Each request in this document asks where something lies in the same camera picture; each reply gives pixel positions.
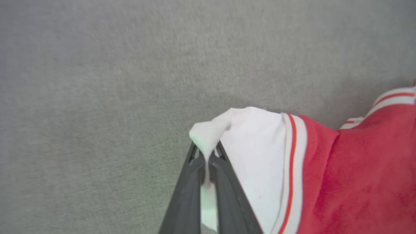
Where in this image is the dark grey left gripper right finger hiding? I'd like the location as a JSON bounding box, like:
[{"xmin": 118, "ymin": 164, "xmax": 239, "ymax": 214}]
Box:
[{"xmin": 209, "ymin": 141, "xmax": 264, "ymax": 234}]

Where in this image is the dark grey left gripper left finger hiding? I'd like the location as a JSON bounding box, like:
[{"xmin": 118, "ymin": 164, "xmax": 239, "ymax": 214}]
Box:
[{"xmin": 158, "ymin": 142, "xmax": 207, "ymax": 234}]

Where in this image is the red and white garment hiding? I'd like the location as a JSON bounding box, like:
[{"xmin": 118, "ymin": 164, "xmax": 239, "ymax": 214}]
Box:
[{"xmin": 189, "ymin": 80, "xmax": 416, "ymax": 234}]

